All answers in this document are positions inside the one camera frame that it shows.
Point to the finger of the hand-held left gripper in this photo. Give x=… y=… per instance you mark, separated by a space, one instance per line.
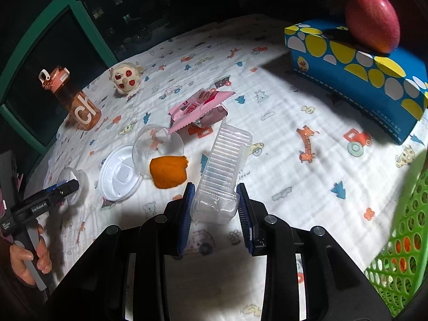
x=68 y=189
x=57 y=187

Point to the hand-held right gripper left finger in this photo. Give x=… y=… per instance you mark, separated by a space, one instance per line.
x=185 y=220

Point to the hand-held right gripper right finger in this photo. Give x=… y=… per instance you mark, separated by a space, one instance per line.
x=245 y=220

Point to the small clear plastic dome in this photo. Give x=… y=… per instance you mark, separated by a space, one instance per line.
x=73 y=173

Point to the white round plastic lid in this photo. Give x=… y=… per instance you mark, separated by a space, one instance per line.
x=117 y=177

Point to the orange peel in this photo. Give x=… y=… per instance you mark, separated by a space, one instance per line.
x=167 y=172

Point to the clear ribbed plastic tray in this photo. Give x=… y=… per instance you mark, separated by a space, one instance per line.
x=220 y=174

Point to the clear plastic cup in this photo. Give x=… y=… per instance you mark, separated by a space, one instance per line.
x=157 y=140

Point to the mauve snack packet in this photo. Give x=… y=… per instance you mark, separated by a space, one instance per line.
x=215 y=115

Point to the pink snack wrapper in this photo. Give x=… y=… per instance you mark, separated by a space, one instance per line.
x=197 y=107

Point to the orange snack wrapper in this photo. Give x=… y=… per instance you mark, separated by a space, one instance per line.
x=401 y=245

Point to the green plastic basket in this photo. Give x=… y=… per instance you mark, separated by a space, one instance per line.
x=419 y=170

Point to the person's left hand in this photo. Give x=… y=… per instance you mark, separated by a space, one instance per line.
x=21 y=262

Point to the orange water bottle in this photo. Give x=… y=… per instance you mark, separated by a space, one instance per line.
x=78 y=107

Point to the cream plush toy red spots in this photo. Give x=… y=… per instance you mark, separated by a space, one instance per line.
x=125 y=80

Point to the blue spotted cardboard box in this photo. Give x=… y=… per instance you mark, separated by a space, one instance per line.
x=351 y=73

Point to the red apple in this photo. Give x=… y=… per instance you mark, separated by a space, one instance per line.
x=371 y=20

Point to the green window frame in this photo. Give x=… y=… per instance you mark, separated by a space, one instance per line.
x=89 y=26

